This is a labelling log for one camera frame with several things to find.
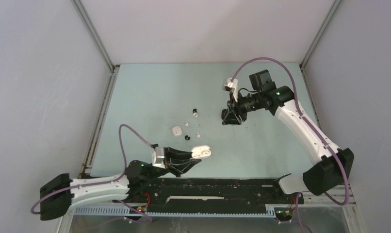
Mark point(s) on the white oval charging case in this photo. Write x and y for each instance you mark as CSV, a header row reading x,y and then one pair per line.
x,y
202,151

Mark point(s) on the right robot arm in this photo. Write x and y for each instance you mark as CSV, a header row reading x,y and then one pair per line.
x,y
331,165

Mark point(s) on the right aluminium frame post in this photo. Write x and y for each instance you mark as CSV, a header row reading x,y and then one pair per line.
x,y
312,49

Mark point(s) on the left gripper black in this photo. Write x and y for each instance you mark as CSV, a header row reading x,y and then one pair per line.
x,y
178,162

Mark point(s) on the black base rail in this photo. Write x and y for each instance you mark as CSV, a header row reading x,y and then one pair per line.
x,y
214,196

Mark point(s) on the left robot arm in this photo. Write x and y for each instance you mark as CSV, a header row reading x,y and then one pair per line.
x,y
63,194

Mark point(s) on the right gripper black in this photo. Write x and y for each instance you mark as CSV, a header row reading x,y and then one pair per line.
x,y
231,118

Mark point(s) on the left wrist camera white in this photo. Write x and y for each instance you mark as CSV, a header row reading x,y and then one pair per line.
x,y
158,157

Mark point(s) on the white square charging case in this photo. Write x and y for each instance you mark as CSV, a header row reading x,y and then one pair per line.
x,y
177,130

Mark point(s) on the aluminium frame post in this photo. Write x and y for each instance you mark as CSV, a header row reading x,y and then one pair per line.
x,y
100,70
312,49

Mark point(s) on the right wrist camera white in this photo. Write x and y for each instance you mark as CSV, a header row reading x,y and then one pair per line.
x,y
231,85

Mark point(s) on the left aluminium frame post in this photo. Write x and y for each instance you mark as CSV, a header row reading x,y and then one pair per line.
x,y
100,70

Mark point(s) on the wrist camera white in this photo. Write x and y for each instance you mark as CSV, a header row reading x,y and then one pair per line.
x,y
158,157
231,85

